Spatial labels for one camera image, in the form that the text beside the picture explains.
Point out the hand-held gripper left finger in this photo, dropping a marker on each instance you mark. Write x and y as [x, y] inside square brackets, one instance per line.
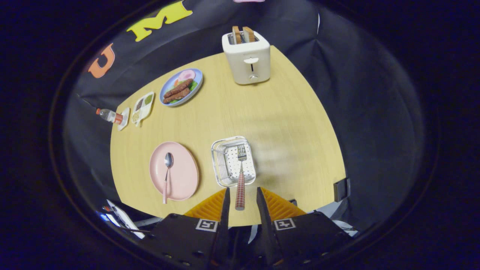
[225, 225]

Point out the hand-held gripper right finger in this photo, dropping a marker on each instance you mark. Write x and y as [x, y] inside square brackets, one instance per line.
[262, 221]

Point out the black table clamp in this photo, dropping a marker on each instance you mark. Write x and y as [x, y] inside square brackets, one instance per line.
[293, 202]
[341, 190]

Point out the pink plate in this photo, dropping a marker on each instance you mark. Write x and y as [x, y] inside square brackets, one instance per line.
[183, 172]

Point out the white flat panel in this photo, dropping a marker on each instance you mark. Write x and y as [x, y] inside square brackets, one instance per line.
[125, 221]

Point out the lit blue screen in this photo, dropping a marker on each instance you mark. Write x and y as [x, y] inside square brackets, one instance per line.
[101, 216]

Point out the brown sausage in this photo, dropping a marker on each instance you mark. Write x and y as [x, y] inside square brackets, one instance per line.
[177, 96]
[179, 88]

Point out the white divided condiment tray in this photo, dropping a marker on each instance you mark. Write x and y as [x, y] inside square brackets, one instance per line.
[144, 110]

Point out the green lettuce leaf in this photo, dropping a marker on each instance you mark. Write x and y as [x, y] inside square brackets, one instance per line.
[193, 85]

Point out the small white square coaster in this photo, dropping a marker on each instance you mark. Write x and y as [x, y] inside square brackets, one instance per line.
[125, 120]

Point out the white toaster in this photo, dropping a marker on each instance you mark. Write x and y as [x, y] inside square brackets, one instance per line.
[243, 71]

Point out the blue plate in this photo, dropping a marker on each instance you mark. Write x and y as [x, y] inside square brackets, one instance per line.
[197, 76]

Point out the pink ham slice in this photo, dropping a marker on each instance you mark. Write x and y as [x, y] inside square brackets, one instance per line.
[186, 75]

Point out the black backdrop cloth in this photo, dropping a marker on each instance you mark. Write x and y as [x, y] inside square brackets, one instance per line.
[356, 93]

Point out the clear bottle with red cap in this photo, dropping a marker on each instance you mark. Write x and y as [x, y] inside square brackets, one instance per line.
[108, 115]

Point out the brown toast slice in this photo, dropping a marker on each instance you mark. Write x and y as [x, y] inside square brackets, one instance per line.
[248, 33]
[236, 35]

